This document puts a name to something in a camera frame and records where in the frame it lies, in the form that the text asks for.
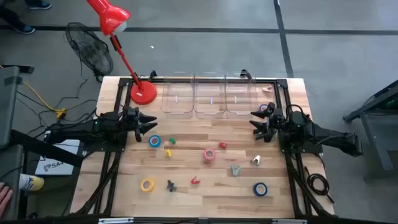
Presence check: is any black aluminium table frame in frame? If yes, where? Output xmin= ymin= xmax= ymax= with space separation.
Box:
xmin=70 ymin=76 xmax=335 ymax=218

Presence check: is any coiled black cable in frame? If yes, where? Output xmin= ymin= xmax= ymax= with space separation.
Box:
xmin=306 ymin=166 xmax=336 ymax=205

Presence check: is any silver metal bracket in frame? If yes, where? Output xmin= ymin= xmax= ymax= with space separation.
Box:
xmin=272 ymin=218 xmax=308 ymax=224
xmin=98 ymin=217 xmax=134 ymax=224

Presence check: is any white printed box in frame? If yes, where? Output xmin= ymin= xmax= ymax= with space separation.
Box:
xmin=34 ymin=139 xmax=81 ymax=177

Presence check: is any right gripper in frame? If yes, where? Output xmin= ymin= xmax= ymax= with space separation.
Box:
xmin=249 ymin=102 xmax=287 ymax=143

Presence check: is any black metal beam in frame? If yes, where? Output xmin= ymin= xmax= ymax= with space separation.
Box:
xmin=9 ymin=129 xmax=86 ymax=168

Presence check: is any pink tape roll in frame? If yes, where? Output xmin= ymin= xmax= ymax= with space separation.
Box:
xmin=203 ymin=148 xmax=216 ymax=162

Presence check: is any grey plastic case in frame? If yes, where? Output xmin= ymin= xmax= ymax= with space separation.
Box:
xmin=0 ymin=65 xmax=24 ymax=147
xmin=0 ymin=144 xmax=26 ymax=220

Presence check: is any person's hand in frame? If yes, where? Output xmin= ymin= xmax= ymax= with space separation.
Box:
xmin=0 ymin=182 xmax=14 ymax=217

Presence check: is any clear plastic bin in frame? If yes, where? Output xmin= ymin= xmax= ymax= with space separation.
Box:
xmin=225 ymin=73 xmax=259 ymax=118
xmin=193 ymin=73 xmax=228 ymax=118
xmin=160 ymin=73 xmax=197 ymax=116

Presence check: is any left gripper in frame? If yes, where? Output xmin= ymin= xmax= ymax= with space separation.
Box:
xmin=122 ymin=106 xmax=158 ymax=143

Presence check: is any red desk lamp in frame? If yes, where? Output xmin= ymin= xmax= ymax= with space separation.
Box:
xmin=86 ymin=0 xmax=158 ymax=106

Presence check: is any white yellow bottle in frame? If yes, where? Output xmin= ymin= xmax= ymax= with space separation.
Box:
xmin=18 ymin=173 xmax=45 ymax=192

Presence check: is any yellow tape roll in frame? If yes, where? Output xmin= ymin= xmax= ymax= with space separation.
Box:
xmin=139 ymin=178 xmax=155 ymax=192

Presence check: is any person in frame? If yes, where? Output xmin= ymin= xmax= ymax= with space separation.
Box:
xmin=0 ymin=0 xmax=52 ymax=35

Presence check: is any light blue tape roll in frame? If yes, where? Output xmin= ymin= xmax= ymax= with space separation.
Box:
xmin=148 ymin=134 xmax=162 ymax=148

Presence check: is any dark blue tape roll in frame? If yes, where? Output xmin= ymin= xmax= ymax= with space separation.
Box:
xmin=252 ymin=182 xmax=269 ymax=197

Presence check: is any black floor fan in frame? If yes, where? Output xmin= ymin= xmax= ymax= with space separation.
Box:
xmin=64 ymin=21 xmax=114 ymax=82

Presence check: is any grey metal table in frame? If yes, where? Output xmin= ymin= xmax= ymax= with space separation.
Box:
xmin=343 ymin=79 xmax=398 ymax=181

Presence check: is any yellow extension cable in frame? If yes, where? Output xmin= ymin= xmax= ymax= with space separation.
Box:
xmin=21 ymin=81 xmax=68 ymax=119

